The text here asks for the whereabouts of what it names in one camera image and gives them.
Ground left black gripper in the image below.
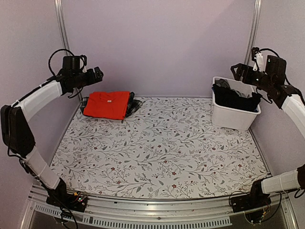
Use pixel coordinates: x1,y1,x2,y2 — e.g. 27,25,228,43
73,66,103,89

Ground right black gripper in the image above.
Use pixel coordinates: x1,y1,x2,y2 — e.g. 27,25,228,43
232,63,274,92

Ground red orange garment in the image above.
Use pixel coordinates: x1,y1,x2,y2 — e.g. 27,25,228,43
83,91,130,120

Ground black white plaid skirt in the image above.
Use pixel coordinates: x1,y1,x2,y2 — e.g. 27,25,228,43
80,92,143,118

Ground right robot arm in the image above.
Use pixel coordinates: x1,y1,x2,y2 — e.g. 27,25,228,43
230,54,305,208

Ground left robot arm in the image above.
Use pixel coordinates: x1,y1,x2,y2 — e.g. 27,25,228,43
0,55,103,207

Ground white plastic laundry bin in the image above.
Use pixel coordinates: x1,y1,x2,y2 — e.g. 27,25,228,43
212,76,261,130

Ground grey garment in bin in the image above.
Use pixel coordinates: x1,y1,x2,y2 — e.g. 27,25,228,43
215,79,231,89

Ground black garment in bin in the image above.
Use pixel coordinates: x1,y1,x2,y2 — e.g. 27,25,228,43
213,84,262,112

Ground floral patterned table mat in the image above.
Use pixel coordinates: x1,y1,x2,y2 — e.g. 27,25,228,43
51,98,269,199

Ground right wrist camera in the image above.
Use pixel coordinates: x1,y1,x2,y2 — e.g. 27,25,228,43
251,47,264,72

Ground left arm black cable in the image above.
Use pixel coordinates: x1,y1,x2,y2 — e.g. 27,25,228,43
47,49,86,77

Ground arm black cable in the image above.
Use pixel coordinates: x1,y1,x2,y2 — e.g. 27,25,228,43
258,47,281,58
47,49,86,77

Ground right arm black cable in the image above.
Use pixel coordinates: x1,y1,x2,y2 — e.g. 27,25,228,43
258,47,281,58

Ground right aluminium frame post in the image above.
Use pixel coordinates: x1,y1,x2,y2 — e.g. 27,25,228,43
244,0,262,65

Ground aluminium frame post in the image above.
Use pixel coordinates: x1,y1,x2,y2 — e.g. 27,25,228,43
54,0,70,50
244,0,262,65

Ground left aluminium frame post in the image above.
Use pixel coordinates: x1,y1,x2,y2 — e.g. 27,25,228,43
54,0,70,50

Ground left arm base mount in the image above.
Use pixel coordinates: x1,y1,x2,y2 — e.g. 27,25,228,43
44,178,88,212

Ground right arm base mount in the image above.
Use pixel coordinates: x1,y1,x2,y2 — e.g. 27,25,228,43
229,179,271,213

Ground aluminium front rail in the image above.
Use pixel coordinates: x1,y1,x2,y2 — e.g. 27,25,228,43
21,185,301,229

